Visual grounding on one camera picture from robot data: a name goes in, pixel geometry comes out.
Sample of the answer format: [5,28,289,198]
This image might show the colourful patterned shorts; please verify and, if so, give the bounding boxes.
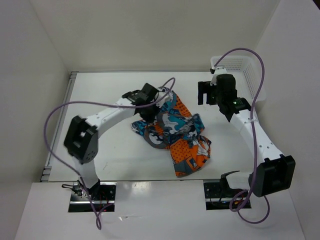
[131,91,212,178]

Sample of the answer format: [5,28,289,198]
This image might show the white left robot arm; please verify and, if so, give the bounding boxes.
[63,83,166,200]

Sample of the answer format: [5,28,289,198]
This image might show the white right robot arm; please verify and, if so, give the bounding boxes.
[197,73,296,197]

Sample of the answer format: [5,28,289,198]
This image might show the white plastic basket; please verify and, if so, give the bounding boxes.
[210,55,262,104]

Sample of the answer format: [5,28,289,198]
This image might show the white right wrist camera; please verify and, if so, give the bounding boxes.
[210,66,227,86]

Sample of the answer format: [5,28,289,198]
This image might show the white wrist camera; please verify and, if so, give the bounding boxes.
[157,86,175,105]
[210,66,227,86]

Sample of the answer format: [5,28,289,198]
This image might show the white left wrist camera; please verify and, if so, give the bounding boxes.
[157,86,175,105]

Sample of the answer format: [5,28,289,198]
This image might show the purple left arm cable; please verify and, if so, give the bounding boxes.
[44,76,176,230]

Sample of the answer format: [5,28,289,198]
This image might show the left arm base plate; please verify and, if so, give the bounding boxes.
[63,181,117,213]

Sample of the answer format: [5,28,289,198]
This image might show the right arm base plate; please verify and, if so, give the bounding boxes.
[203,181,242,211]

